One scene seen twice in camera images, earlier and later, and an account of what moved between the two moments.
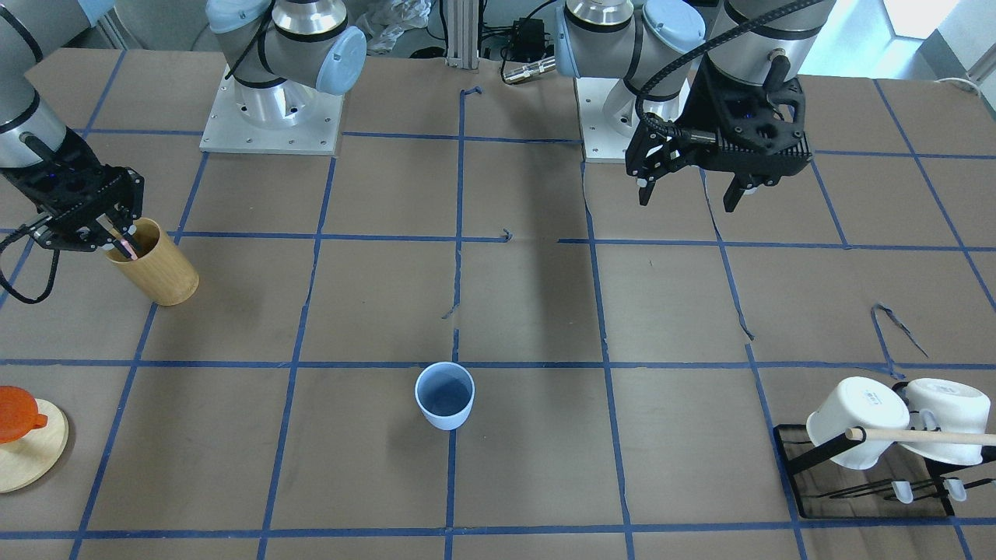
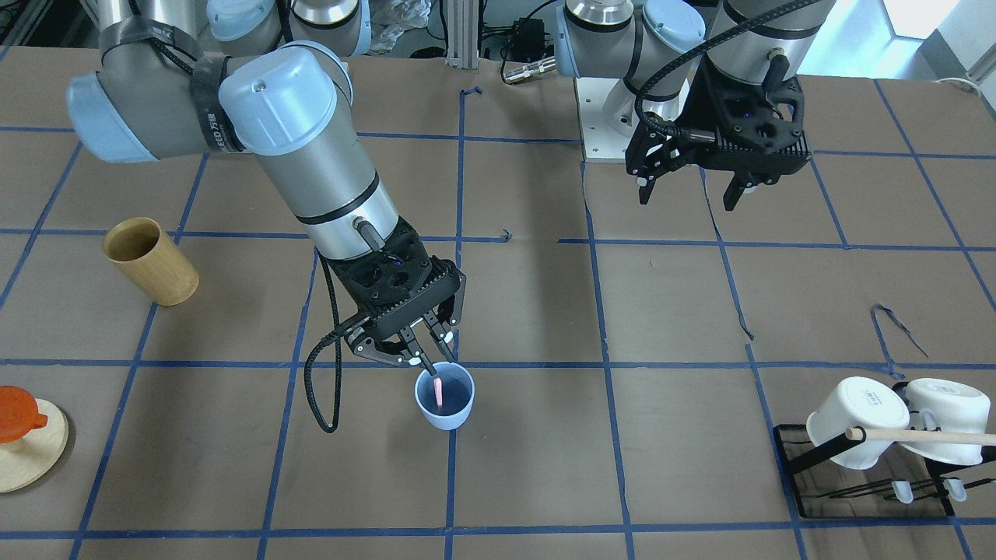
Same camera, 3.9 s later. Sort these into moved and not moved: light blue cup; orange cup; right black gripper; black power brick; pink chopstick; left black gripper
Moved: right black gripper; pink chopstick
Not moved: left black gripper; orange cup; light blue cup; black power brick
